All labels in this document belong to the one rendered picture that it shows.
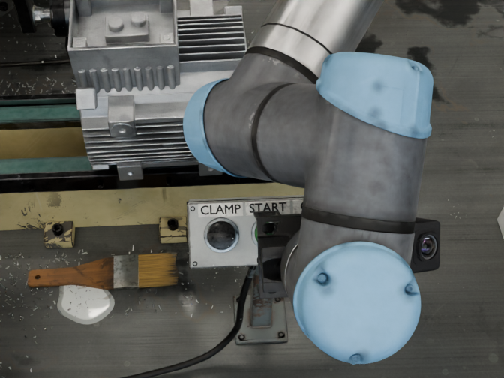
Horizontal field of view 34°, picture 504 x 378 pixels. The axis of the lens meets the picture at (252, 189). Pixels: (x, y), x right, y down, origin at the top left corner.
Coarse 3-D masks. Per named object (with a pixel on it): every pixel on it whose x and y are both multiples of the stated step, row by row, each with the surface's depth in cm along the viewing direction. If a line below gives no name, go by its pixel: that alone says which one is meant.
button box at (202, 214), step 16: (192, 208) 86; (208, 208) 86; (224, 208) 86; (240, 208) 86; (256, 208) 86; (272, 208) 86; (288, 208) 86; (192, 224) 86; (208, 224) 86; (240, 224) 86; (192, 240) 86; (240, 240) 86; (192, 256) 86; (208, 256) 86; (224, 256) 86; (240, 256) 86; (256, 256) 86
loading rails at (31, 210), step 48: (0, 96) 113; (48, 96) 113; (0, 144) 116; (48, 144) 117; (0, 192) 108; (48, 192) 109; (96, 192) 109; (144, 192) 110; (192, 192) 111; (240, 192) 112; (288, 192) 112; (48, 240) 113
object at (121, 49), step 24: (72, 0) 93; (96, 0) 96; (120, 0) 96; (144, 0) 97; (168, 0) 95; (72, 24) 91; (96, 24) 95; (120, 24) 93; (144, 24) 94; (168, 24) 96; (72, 48) 89; (96, 48) 89; (120, 48) 90; (144, 48) 90; (168, 48) 90; (96, 72) 92; (120, 72) 93; (144, 72) 93; (168, 72) 93
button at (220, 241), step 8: (216, 224) 85; (224, 224) 85; (208, 232) 85; (216, 232) 85; (224, 232) 85; (232, 232) 85; (208, 240) 85; (216, 240) 85; (224, 240) 85; (232, 240) 85; (216, 248) 86; (224, 248) 86
